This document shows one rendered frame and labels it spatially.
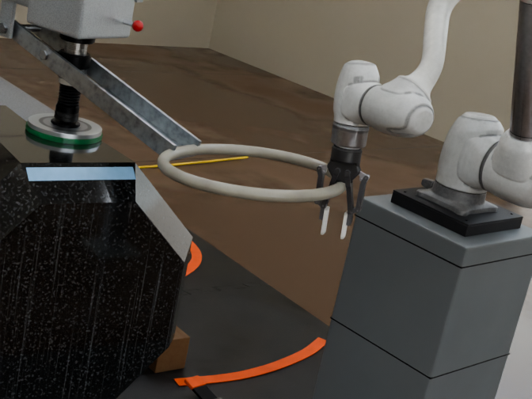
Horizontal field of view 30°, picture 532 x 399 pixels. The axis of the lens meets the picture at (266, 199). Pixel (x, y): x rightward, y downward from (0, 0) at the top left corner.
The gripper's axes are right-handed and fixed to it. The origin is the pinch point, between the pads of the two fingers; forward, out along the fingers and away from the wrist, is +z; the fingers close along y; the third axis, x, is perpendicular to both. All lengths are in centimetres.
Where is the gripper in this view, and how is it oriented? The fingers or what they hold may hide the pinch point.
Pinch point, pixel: (335, 223)
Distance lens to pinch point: 249.3
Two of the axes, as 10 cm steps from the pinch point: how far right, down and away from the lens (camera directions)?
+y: -9.5, -2.0, 2.5
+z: -1.4, 9.6, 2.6
